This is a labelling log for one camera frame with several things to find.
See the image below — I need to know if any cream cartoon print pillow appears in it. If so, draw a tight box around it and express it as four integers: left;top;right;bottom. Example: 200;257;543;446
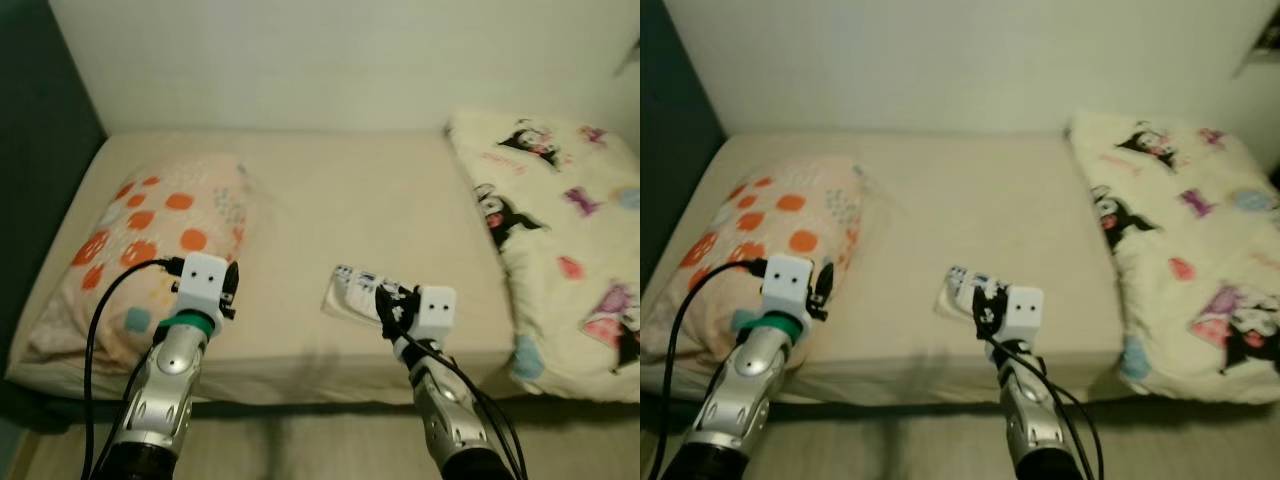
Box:
1068;108;1280;406
445;108;641;403

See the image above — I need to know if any dark teal bed frame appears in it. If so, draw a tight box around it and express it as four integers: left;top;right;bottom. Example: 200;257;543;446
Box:
0;372;641;421

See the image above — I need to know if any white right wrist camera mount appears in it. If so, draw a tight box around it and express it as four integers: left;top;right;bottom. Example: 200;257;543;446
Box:
412;287;458;341
1000;287;1045;343

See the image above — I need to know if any beige bed mattress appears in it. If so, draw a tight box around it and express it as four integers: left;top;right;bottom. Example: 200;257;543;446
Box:
5;128;531;406
645;130;1141;406

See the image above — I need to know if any dark wall fixture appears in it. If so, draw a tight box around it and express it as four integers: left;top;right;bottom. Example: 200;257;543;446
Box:
1235;20;1280;76

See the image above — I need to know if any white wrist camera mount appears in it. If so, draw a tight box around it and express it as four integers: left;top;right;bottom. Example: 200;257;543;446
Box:
1000;287;1045;343
175;253;233;313
762;253;821;313
412;287;458;341

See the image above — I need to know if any orange dotted pink pillow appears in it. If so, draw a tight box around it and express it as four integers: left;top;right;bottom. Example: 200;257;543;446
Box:
25;152;251;366
642;155;866;371

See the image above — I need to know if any dark teal headboard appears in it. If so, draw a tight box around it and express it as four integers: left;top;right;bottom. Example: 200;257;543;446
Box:
640;0;729;291
0;0;106;381

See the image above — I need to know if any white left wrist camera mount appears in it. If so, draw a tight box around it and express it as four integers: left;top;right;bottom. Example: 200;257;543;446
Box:
762;253;821;313
175;253;233;313

